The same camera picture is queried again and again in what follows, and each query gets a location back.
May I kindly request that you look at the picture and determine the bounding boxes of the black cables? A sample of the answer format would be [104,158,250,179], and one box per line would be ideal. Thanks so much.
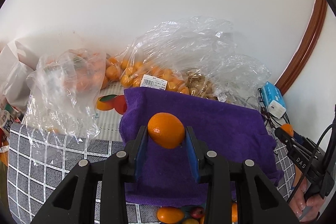
[257,87,291,135]

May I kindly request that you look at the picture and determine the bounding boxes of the clear bag with oranges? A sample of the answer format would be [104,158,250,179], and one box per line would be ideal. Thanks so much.
[23,48,106,139]

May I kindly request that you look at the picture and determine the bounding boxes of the brown wooden door frame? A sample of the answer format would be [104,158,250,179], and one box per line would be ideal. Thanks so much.
[276,0,327,95]

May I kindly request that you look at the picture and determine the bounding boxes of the white plastic bag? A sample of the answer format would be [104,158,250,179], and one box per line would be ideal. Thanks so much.
[1,41,39,112]

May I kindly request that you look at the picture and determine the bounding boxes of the blue white tissue pack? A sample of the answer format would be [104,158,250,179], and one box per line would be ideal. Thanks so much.
[261,81,286,119]

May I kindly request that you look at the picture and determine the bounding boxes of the purple towel tray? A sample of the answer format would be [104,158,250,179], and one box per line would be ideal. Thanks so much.
[119,88,284,207]

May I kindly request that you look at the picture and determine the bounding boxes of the orange mandarin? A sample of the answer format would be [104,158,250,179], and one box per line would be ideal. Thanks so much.
[231,202,238,223]

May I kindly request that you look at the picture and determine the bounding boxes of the red paper bag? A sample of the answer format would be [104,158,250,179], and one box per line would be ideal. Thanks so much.
[0,128,6,141]

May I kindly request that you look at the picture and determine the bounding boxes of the small red fruit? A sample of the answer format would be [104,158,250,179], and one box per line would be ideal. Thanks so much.
[189,206,205,219]

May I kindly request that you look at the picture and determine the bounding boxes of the green-brown small fruit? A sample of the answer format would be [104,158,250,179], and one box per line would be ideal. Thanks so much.
[182,218,199,224]

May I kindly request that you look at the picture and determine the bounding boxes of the large clear plastic bag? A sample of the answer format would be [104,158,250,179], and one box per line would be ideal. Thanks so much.
[120,16,270,110]

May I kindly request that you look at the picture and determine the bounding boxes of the person's right hand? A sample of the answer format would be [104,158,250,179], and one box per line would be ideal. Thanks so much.
[289,178,326,223]

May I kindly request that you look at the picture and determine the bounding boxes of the grey checked tablecloth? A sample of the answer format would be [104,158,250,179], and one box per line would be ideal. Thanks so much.
[8,124,295,223]

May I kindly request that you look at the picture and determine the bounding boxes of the fruit print box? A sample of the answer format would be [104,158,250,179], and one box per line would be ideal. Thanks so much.
[95,82,126,141]

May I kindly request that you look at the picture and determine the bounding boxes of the small orange kumquat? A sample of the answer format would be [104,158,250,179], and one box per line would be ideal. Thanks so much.
[157,207,185,224]
[280,123,294,138]
[147,113,186,149]

